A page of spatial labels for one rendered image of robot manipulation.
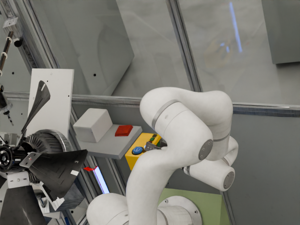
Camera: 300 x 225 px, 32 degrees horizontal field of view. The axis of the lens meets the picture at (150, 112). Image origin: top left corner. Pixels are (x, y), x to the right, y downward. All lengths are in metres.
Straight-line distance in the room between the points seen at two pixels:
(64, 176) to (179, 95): 0.88
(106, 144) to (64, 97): 0.43
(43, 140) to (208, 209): 0.89
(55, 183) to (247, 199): 1.16
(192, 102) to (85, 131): 1.46
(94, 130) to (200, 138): 1.53
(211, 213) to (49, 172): 0.71
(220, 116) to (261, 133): 1.13
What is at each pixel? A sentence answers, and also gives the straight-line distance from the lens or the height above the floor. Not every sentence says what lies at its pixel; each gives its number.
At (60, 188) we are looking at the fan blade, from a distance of 2.12.
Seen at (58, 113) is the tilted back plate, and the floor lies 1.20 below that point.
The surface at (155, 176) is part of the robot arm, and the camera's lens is 1.38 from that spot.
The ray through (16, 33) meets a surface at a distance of 2.64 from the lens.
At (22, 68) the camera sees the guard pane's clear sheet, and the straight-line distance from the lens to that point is 3.16.
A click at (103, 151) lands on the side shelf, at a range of 2.72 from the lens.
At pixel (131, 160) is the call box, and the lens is 2.27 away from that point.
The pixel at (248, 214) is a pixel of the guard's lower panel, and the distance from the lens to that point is 2.97.
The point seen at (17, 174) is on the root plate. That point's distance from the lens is 2.34.
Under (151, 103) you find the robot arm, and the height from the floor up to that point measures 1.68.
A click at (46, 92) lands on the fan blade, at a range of 2.21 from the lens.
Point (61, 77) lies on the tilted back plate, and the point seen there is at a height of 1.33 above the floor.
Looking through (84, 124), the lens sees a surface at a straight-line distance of 2.79.
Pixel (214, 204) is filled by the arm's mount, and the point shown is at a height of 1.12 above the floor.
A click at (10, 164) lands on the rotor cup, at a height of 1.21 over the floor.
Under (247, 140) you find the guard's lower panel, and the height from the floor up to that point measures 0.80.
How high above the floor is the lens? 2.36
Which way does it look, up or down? 31 degrees down
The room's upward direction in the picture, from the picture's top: 19 degrees counter-clockwise
